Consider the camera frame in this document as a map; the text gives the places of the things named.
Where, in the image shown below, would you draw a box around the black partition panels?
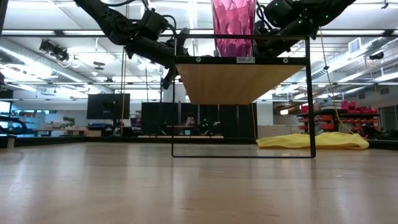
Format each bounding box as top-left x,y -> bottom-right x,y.
141,101 -> 258,140

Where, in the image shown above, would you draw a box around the yellow cloth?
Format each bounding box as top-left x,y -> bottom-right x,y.
255,131 -> 371,151

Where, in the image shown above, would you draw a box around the wooden shelf with black frame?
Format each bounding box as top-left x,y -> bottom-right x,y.
170,33 -> 317,159

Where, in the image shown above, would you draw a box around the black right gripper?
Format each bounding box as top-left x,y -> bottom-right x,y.
253,18 -> 312,58

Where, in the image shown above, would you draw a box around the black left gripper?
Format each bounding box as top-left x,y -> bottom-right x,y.
125,27 -> 191,91

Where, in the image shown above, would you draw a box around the rack with red bins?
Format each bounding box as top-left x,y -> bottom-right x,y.
295,100 -> 381,139

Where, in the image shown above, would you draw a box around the black monitor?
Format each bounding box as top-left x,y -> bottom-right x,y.
86,93 -> 131,121

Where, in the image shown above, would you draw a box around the yellow hanging cable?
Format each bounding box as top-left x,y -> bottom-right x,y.
318,27 -> 356,135
120,46 -> 126,136

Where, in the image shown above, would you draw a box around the person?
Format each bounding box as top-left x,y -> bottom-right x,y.
185,113 -> 197,128

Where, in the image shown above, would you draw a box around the pink faceted tall cup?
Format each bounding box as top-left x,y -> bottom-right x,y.
211,0 -> 257,58

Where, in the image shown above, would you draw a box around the cardboard box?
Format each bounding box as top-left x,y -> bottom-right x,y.
257,124 -> 292,139

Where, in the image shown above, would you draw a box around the black ceiling device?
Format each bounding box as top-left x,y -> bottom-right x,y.
38,39 -> 70,62

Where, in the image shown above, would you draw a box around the green potted plant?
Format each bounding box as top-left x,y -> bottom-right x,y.
61,116 -> 76,129

